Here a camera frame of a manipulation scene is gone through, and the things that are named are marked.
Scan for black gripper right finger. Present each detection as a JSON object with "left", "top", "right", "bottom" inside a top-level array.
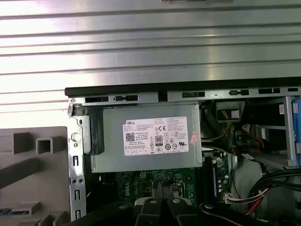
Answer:
[{"left": 164, "top": 181, "right": 271, "bottom": 226}]

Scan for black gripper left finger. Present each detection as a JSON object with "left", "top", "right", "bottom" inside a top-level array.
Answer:
[{"left": 68, "top": 181, "right": 165, "bottom": 226}]

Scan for black RAM slot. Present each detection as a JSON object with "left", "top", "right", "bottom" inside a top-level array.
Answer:
[
  {"left": 203, "top": 154, "right": 207, "bottom": 200},
  {"left": 206, "top": 154, "right": 210, "bottom": 200},
  {"left": 209, "top": 154, "right": 213, "bottom": 200}
]

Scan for CPU socket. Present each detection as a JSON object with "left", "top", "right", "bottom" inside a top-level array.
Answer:
[{"left": 173, "top": 181, "right": 187, "bottom": 201}]

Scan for green motherboard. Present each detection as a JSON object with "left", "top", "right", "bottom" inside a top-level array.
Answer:
[{"left": 98, "top": 152, "right": 233, "bottom": 212}]

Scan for white power supply label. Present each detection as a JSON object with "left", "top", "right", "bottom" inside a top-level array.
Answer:
[{"left": 122, "top": 116, "right": 190, "bottom": 156}]

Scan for small pink sticker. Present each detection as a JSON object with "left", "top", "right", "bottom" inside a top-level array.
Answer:
[{"left": 189, "top": 131, "right": 201, "bottom": 145}]

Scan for grey power supply unit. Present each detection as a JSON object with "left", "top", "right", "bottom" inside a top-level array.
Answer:
[{"left": 90, "top": 103, "right": 203, "bottom": 174}]

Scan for grey parts rack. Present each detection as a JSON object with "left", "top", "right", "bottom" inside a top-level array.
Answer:
[{"left": 0, "top": 126, "right": 71, "bottom": 226}]

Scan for black open PC case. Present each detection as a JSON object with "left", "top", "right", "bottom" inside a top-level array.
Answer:
[{"left": 64, "top": 80, "right": 301, "bottom": 226}]

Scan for silver drive cage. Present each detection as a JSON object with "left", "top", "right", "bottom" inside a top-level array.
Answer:
[{"left": 235, "top": 96, "right": 295, "bottom": 168}]

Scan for empty blue drive carrier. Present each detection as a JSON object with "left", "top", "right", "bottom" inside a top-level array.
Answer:
[{"left": 291, "top": 97, "right": 301, "bottom": 167}]

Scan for yellow power wires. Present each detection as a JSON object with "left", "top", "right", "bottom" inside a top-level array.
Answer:
[{"left": 201, "top": 110, "right": 230, "bottom": 145}]

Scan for black cable bundle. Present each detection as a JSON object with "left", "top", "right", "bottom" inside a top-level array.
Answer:
[{"left": 246, "top": 169, "right": 301, "bottom": 215}]

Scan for red data cable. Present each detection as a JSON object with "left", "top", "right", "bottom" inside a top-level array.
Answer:
[{"left": 248, "top": 135, "right": 268, "bottom": 152}]

